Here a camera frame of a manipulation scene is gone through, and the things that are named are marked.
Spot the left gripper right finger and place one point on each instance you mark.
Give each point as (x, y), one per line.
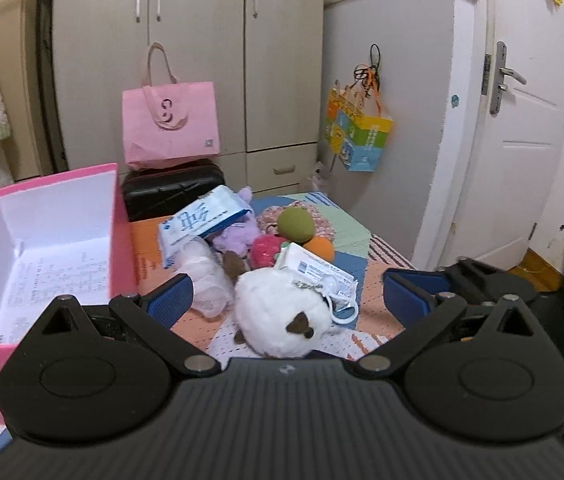
(425, 305)

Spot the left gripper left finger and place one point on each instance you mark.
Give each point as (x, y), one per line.
(151, 317)

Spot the white round plush toy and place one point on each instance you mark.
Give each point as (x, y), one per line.
(277, 318)

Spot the small white tissue packet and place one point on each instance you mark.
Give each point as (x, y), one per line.
(337, 287)

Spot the orange plush ball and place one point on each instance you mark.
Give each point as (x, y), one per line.
(322, 247)

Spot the purple plush toy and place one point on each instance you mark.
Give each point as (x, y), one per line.
(238, 237)

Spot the printed paper sheet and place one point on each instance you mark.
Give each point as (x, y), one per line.
(79, 269)

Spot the black suitcase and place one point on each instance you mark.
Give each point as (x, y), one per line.
(156, 193)

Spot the pink cardboard box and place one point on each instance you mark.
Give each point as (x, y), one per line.
(65, 234)

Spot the red strawberry plush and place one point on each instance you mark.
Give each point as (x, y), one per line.
(264, 250)

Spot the blue white tissue pack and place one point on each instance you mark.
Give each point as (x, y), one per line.
(208, 215)

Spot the green plush ball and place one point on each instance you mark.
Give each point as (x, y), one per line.
(296, 225)

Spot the pink floral plush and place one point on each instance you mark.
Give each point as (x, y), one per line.
(266, 221)

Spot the white door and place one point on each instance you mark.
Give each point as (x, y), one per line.
(514, 154)

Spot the colourful hanging gift bag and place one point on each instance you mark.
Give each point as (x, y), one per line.
(357, 123)

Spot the pink paper tote bag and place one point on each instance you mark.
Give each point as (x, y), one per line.
(164, 126)

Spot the beige wardrobe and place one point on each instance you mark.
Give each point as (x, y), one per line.
(264, 58)

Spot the silver door handle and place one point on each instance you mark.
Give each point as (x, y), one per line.
(500, 72)

